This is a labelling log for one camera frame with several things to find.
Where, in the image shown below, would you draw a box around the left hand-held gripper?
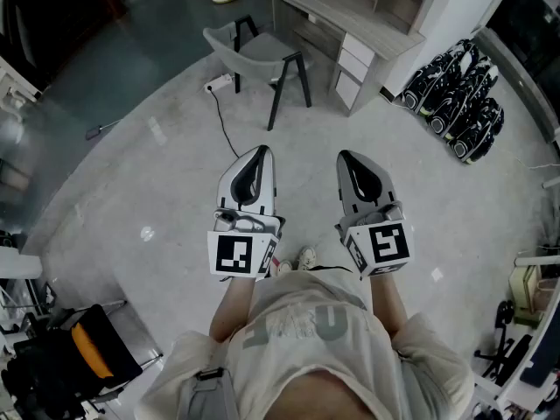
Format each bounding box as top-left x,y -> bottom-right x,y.
207,144 -> 286,282

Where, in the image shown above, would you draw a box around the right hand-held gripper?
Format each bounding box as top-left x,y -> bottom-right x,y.
334,148 -> 415,280

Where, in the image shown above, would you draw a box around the grey chair with black legs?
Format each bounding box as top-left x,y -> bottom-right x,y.
202,14 -> 314,132

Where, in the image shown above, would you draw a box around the person's left forearm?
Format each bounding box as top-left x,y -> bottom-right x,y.
208,275 -> 260,345

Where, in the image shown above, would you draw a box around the person's right forearm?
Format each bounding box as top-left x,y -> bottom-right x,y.
368,272 -> 411,340

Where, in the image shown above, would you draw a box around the wooden desk with drawers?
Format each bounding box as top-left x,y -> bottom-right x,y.
259,0 -> 428,117

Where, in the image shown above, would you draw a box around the black office chair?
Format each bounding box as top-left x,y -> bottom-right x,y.
473,298 -> 534,388

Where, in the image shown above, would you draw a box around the black chair with orange cushion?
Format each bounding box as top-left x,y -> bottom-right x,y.
11,303 -> 144,413

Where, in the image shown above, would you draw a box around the person's right white shoe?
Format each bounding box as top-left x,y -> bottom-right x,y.
297,246 -> 318,271

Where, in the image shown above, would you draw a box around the person's beige shirt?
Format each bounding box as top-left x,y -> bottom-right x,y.
138,265 -> 476,420

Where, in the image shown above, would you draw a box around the pale green box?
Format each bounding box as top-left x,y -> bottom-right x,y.
508,263 -> 544,324

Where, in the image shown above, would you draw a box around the white table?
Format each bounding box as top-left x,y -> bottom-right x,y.
0,254 -> 44,280

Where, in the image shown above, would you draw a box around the grey bag strap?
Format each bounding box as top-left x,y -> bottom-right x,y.
174,364 -> 241,420

